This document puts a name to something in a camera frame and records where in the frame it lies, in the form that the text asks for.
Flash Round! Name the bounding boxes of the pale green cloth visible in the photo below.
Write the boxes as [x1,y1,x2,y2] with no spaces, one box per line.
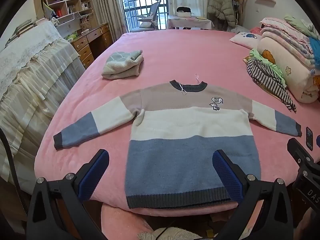
[284,16,319,39]

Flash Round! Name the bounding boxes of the thin black cable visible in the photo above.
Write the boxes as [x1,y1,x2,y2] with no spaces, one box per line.
[155,226,177,240]

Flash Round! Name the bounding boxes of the pink plush bed blanket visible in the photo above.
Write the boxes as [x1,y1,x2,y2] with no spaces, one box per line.
[34,29,320,217]

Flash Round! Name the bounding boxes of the black smartphone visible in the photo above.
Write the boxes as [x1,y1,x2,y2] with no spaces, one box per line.
[305,127,314,151]

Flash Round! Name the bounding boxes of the beige curtain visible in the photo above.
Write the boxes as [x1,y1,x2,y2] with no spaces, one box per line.
[89,0,128,43]

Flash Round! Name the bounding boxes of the small table with tablecloth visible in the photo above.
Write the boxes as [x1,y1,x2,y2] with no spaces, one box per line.
[166,15,215,30]

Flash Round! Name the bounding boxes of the white fluffy item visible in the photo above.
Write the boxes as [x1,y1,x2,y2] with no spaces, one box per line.
[137,226,208,240]

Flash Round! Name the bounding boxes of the black white striped garment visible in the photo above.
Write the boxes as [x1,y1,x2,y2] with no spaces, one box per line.
[246,57,297,113]

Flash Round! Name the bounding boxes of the light green ruffled garment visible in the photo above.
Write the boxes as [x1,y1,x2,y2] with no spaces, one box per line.
[249,48,288,88]

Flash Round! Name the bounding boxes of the folded grey garment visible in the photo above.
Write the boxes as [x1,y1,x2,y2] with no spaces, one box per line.
[101,50,145,80]

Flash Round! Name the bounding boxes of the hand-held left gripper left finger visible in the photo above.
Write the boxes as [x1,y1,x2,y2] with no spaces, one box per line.
[26,149,110,240]

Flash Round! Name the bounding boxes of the pink cartoon pillow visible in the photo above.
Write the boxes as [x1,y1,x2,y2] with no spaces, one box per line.
[229,31,263,50]

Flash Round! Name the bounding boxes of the wooden desk with drawers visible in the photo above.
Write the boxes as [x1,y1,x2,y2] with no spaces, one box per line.
[67,22,114,69]

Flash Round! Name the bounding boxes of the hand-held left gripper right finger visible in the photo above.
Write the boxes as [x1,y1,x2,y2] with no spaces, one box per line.
[212,149,293,240]

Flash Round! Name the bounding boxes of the striped knit sweater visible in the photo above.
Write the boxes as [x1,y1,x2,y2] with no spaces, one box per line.
[53,79,303,209]

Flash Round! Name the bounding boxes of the blue fringed towel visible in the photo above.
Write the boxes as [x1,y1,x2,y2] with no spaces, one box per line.
[307,37,320,70]

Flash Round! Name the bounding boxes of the white wire rack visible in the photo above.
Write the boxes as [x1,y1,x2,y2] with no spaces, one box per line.
[52,9,93,27]

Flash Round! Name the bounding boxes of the folded pink floral blanket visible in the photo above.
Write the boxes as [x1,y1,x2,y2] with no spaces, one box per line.
[260,17,317,68]

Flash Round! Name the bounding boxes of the white lace furniture cover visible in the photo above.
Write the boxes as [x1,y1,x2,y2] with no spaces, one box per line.
[0,20,87,188]

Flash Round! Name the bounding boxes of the grey office chair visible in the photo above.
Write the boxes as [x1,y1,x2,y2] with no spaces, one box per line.
[130,0,162,33]

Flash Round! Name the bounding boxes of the olive puffer jacket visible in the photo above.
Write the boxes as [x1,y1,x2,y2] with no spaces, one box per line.
[207,0,237,28]

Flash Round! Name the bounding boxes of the stack of books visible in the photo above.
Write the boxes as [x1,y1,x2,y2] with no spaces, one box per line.
[5,19,38,48]

